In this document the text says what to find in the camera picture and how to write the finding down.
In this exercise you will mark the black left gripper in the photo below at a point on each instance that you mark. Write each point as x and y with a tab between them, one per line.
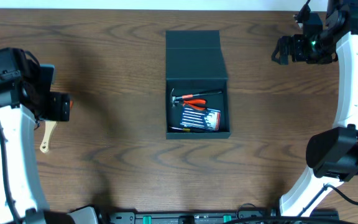
60	106

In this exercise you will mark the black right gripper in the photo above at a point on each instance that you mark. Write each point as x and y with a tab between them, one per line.
297	40

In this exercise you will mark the orange scraper wooden handle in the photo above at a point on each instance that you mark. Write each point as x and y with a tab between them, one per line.
51	125

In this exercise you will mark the black gift box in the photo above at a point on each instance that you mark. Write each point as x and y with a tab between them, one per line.
194	64

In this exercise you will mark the small claw hammer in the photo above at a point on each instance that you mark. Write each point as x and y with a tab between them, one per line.
192	96

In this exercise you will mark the blue precision screwdriver set case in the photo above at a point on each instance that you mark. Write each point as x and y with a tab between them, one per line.
208	119

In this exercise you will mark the red handled pliers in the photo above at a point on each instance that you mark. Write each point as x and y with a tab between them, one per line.
196	104

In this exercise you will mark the black yellow screwdriver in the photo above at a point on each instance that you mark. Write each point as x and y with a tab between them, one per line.
189	130

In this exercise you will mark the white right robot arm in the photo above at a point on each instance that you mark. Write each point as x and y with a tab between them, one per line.
331	156

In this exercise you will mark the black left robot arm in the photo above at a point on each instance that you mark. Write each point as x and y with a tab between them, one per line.
22	199

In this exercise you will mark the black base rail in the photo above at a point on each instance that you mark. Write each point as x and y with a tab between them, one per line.
252	215

